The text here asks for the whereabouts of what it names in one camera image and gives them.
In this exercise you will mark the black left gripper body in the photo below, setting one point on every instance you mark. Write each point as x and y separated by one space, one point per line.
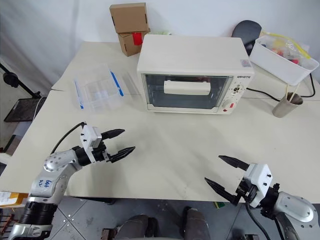
101 153

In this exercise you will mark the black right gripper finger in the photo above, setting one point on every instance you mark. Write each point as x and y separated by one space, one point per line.
235 162
220 188

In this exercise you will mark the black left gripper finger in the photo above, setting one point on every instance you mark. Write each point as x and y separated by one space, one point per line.
112 133
122 153

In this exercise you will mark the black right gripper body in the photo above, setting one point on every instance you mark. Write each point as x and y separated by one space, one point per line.
246 192

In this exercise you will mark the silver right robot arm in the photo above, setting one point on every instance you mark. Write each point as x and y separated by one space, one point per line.
295 205

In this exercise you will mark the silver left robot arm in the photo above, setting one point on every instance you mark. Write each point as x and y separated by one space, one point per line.
53 160

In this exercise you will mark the small cream oven knob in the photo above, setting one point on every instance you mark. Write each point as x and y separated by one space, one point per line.
237 89

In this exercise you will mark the small sticker on oven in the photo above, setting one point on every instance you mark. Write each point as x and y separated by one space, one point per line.
245 63

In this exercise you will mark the cream toaster oven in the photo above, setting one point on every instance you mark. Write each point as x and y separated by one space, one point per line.
187 52

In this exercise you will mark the small green yellow object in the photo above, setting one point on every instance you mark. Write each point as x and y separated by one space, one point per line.
219 204

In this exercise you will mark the dark rounded shape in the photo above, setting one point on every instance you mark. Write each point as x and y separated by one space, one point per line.
197 222
137 227

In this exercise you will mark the clear organizer box blue latches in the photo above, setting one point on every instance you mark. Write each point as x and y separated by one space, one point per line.
98 91

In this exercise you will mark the grey cup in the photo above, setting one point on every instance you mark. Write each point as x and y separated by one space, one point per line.
285 107

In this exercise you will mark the wooden chopstick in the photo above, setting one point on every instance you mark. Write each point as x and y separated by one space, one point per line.
295 92
286 91

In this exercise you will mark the black flat tray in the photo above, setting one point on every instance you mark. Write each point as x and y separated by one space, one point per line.
22 110

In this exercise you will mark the cardboard box with red tape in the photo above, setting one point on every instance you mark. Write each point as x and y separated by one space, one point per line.
128 45

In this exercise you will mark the white plastic bin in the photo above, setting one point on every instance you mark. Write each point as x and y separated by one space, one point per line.
275 65

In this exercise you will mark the plain brown cardboard box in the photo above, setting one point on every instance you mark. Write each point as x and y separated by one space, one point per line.
127 17

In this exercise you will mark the clear bag with yellow zip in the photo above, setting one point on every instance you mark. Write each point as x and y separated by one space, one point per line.
287 46

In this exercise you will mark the black chair back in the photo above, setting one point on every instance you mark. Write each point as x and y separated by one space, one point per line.
246 30

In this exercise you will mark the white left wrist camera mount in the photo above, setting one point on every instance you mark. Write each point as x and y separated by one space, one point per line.
90 136

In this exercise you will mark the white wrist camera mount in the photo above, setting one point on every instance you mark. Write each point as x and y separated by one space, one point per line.
90 136
260 175

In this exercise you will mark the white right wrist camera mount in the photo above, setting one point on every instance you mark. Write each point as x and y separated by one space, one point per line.
260 175

